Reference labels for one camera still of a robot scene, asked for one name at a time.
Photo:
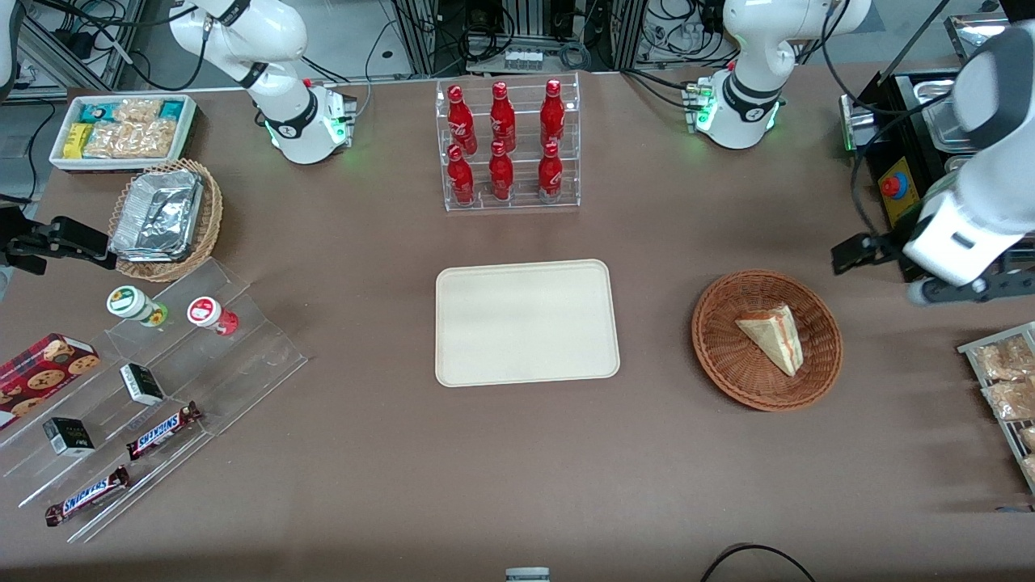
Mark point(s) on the brown Snickers bar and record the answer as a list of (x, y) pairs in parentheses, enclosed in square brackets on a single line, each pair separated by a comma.
[(162, 431), (87, 495)]

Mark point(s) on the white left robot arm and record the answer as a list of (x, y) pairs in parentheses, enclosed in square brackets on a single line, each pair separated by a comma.
[(748, 89)]

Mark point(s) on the red plaid cookie box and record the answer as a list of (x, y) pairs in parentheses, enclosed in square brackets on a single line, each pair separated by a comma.
[(40, 373)]

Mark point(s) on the teal snack packet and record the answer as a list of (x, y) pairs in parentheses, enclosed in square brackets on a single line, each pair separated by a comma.
[(97, 111), (172, 109)]

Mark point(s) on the steel food pan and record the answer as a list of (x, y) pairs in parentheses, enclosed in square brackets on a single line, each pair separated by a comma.
[(956, 164), (942, 113)]

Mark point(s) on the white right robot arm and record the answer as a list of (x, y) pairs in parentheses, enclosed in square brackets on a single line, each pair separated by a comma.
[(287, 121)]

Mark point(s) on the black food warmer machine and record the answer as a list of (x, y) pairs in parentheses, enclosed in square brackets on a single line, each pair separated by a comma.
[(901, 194)]

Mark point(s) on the silver foil tray stack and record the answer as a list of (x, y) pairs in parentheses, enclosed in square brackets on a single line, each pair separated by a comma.
[(158, 214)]

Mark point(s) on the light oval wicker basket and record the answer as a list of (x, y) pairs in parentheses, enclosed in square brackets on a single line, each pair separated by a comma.
[(212, 218)]

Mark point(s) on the small grey device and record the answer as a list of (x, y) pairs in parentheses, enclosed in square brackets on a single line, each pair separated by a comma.
[(527, 575)]

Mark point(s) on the red lid snack cup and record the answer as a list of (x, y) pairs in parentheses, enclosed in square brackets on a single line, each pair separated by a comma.
[(206, 312)]

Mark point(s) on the small black box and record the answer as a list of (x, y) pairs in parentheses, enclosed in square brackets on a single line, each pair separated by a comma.
[(69, 437), (142, 385)]

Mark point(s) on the white plastic snack bin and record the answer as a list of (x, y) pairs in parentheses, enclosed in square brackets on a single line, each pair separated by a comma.
[(58, 160)]

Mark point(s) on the brown round wicker basket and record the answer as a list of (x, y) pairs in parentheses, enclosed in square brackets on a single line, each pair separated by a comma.
[(728, 364)]

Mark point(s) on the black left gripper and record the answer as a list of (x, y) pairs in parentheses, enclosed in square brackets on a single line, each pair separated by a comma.
[(883, 247)]

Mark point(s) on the white power strip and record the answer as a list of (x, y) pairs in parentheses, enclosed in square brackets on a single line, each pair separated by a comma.
[(524, 59)]

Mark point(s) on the yellow snack packet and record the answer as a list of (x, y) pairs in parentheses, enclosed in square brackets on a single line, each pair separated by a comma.
[(77, 141)]

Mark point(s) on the red cola bottle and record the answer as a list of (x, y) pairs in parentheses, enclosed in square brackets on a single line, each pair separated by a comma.
[(461, 117), (501, 174), (551, 174), (502, 117), (461, 176), (552, 113)]

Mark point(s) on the clear cracker snack bag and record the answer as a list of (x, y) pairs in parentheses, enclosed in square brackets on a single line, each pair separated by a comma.
[(137, 111), (155, 137), (1029, 469), (1011, 400), (109, 140), (1003, 360), (1028, 438)]

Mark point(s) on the triangle sandwich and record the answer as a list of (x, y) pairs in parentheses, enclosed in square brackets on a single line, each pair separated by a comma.
[(776, 335)]

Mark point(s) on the clear acrylic bottle rack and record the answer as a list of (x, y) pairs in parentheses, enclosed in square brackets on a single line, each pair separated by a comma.
[(524, 166)]

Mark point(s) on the beige plastic tray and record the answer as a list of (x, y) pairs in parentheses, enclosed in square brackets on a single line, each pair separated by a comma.
[(525, 323)]

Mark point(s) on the green lid snack cup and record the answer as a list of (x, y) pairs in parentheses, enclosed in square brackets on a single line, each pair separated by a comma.
[(129, 301)]

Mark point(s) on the clear acrylic stepped display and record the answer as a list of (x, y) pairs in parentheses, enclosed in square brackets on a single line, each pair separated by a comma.
[(259, 356)]

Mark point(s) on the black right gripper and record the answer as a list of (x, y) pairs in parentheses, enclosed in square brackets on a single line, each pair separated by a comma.
[(23, 245)]

